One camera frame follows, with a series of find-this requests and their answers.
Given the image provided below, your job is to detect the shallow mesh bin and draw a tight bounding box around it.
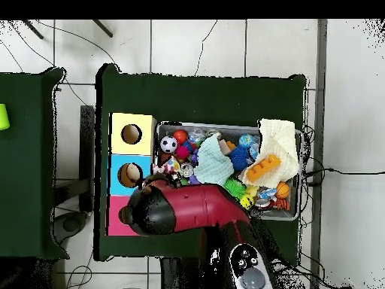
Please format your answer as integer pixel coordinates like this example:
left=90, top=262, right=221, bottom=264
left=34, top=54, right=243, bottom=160
left=151, top=120, right=303, bottom=221

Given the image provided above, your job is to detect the wooden box with three holes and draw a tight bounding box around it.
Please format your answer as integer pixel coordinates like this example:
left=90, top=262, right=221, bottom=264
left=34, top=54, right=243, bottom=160
left=106, top=112, right=158, bottom=237

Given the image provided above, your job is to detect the mint green cloth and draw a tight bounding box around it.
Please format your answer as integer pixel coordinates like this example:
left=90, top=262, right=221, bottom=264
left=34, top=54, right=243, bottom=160
left=192, top=133, right=235, bottom=186

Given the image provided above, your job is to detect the black and white soccer ball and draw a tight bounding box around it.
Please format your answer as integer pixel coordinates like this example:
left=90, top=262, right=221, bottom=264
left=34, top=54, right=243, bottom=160
left=159, top=135, right=179, bottom=154

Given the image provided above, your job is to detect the blue spiky ball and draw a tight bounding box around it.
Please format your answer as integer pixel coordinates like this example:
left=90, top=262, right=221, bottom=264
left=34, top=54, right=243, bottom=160
left=229, top=145, right=253, bottom=172

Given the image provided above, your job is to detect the green spiky ball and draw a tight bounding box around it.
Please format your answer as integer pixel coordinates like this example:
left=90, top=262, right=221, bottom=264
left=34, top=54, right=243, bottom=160
left=223, top=178, right=246, bottom=199

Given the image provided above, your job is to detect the dark green tablecloth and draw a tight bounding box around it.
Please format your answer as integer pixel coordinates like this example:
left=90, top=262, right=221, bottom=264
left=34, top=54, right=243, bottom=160
left=0, top=66, right=70, bottom=260
left=94, top=62, right=308, bottom=262

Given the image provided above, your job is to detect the yellow ball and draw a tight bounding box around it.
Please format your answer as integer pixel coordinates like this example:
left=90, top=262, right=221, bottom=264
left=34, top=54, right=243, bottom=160
left=239, top=192, right=256, bottom=211

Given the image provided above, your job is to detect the orange toy brick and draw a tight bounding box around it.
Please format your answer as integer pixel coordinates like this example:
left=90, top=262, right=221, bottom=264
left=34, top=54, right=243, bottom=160
left=245, top=154, right=283, bottom=184

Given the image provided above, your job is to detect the cream knitted cloth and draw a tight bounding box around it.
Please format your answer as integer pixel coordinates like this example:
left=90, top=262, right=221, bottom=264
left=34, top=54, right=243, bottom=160
left=241, top=117, right=301, bottom=190

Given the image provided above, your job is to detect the small orange basketball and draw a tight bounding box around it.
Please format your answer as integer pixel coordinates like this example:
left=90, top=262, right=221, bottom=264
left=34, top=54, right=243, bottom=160
left=275, top=181, right=291, bottom=199

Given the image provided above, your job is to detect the black upright bar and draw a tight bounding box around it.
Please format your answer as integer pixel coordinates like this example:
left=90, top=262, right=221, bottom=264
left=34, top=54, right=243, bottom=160
left=79, top=105, right=96, bottom=213

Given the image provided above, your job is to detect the black tripod leg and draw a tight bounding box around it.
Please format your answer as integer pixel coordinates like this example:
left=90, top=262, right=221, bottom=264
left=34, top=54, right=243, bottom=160
left=22, top=20, right=45, bottom=40
left=92, top=20, right=114, bottom=38

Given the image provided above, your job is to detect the thin black floor cable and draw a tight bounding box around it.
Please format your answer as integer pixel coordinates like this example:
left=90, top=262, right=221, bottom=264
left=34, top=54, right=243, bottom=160
left=193, top=20, right=218, bottom=77

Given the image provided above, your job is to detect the thick black floor cable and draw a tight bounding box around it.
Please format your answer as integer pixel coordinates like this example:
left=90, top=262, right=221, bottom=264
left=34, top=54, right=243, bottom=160
left=303, top=167, right=385, bottom=187

